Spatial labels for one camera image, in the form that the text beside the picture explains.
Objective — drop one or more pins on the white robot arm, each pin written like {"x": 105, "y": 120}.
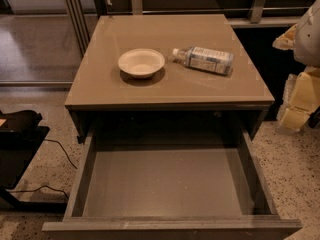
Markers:
{"x": 306, "y": 51}

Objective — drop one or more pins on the metal shelf frame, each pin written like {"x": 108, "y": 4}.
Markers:
{"x": 251, "y": 13}

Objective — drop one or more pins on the white paper bowl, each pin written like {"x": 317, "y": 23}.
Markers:
{"x": 141, "y": 63}

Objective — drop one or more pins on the sliding glass door frame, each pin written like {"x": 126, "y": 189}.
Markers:
{"x": 77, "y": 19}

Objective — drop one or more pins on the open grey top drawer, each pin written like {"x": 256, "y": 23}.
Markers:
{"x": 199, "y": 182}

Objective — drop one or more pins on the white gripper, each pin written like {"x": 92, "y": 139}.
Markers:
{"x": 308, "y": 40}

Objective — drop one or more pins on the black equipment stand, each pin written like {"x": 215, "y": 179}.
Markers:
{"x": 20, "y": 138}

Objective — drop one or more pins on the grey drawer cabinet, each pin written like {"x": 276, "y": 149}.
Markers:
{"x": 99, "y": 84}

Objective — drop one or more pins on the blue plastic water bottle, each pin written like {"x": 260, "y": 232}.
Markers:
{"x": 203, "y": 59}

